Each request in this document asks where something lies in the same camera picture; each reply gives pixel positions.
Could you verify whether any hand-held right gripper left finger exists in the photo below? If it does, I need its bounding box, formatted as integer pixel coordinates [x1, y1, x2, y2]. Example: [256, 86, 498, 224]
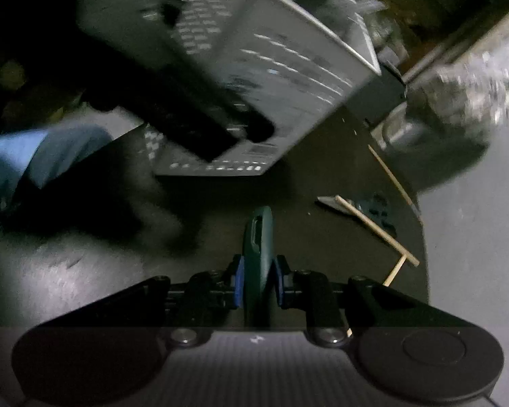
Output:
[59, 255, 244, 347]

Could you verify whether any plain wooden chopstick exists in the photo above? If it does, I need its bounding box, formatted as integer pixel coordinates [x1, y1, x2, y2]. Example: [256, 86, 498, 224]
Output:
[334, 195, 420, 268]

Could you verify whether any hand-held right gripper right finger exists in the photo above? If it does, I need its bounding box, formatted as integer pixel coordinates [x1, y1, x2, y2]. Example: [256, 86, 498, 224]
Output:
[270, 255, 464, 347]

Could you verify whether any person's blue clothing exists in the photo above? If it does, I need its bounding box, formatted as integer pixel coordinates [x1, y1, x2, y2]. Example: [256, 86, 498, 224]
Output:
[0, 126, 113, 213]

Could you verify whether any dark green slotted spatula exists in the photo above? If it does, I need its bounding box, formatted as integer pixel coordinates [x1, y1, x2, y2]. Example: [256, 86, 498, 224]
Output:
[317, 194, 398, 232]

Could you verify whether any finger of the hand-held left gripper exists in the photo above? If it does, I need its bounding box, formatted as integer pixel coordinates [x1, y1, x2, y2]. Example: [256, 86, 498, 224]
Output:
[165, 89, 276, 145]
[146, 112, 238, 162]

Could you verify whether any pale door frame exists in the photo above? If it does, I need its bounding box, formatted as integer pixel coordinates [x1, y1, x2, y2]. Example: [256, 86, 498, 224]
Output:
[403, 0, 509, 85]

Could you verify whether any wooden chopstick purple band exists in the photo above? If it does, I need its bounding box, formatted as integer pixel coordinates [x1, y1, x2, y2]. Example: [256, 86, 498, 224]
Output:
[367, 144, 422, 221]
[345, 255, 408, 337]

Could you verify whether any large hanging plastic bag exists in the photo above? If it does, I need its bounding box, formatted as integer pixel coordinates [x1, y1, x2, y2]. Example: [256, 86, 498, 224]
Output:
[407, 46, 509, 136]

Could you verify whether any white perforated utensil basket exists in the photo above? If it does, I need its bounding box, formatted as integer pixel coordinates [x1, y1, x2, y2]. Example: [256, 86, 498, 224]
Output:
[74, 0, 382, 177]

